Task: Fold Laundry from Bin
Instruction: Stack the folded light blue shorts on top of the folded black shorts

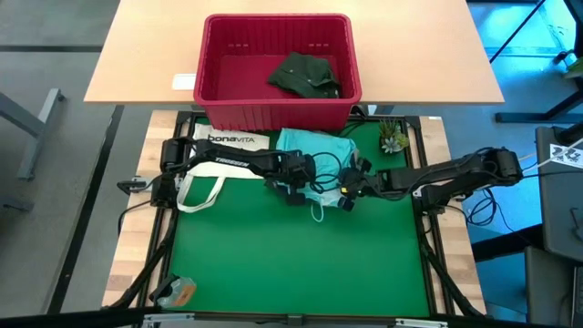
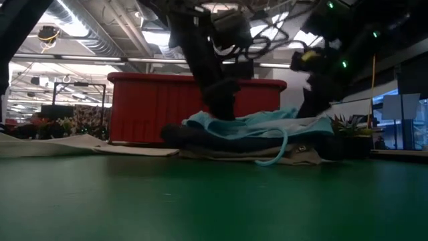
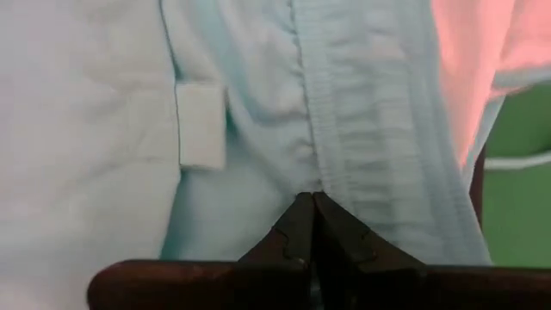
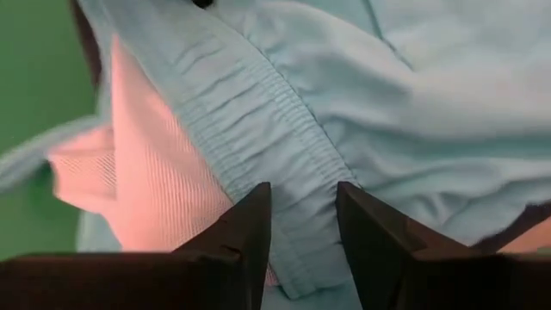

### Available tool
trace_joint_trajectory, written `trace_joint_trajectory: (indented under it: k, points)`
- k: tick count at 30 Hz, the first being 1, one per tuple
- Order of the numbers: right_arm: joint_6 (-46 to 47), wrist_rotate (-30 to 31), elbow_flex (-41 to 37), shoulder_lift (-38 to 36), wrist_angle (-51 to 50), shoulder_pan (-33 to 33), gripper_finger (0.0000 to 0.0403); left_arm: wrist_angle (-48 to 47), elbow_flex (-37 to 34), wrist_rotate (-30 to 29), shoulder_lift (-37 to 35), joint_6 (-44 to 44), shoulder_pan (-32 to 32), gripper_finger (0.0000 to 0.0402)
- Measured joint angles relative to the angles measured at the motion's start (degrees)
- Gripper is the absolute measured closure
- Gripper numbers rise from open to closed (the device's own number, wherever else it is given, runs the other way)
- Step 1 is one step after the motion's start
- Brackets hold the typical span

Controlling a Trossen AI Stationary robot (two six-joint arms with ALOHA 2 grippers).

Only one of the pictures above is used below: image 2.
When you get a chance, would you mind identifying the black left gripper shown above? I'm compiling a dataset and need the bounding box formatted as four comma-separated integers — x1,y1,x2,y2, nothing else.
167,9,253,121

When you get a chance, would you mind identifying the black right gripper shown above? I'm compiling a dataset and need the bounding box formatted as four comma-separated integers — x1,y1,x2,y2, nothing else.
290,48,348,118

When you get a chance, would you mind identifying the light blue garment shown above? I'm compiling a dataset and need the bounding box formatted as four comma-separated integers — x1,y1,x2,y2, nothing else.
182,106,335,167

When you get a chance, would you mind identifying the black hooded garment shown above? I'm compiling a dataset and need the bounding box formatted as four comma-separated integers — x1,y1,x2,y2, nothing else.
160,123,345,161

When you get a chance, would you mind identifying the beige garment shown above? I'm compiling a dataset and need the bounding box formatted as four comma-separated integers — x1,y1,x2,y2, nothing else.
179,143,324,166

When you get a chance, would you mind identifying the red plastic laundry bin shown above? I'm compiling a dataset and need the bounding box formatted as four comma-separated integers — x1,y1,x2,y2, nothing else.
106,72,288,145

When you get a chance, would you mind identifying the framed glass panel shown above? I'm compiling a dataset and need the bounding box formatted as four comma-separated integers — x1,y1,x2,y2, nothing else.
329,96,375,121

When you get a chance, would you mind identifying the small potted succulent plant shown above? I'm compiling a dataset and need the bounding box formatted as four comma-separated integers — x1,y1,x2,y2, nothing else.
329,113,384,161

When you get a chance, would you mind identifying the grey sign on stand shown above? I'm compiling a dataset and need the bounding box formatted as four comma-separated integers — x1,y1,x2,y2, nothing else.
382,92,421,151

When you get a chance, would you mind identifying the dark floral fabric panel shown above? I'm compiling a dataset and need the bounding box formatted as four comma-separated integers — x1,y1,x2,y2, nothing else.
39,104,111,141

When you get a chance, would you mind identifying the long ceiling tube light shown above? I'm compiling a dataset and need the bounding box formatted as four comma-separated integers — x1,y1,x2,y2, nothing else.
9,52,292,70

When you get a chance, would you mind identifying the white bonavita tote bag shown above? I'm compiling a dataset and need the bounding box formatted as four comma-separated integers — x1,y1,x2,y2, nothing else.
0,133,181,158

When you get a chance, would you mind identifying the yellow cable tag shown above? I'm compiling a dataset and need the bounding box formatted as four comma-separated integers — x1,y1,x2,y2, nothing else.
300,50,320,62

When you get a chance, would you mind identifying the yellow hanging cable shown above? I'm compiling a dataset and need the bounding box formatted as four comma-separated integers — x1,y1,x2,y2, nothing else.
366,54,377,130

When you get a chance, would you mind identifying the ceiling-hung yellow cable reel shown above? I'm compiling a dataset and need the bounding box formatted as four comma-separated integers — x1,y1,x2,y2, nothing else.
36,25,61,44

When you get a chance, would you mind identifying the black aluminium table frame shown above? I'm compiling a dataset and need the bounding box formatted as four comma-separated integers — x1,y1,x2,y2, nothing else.
0,0,54,96

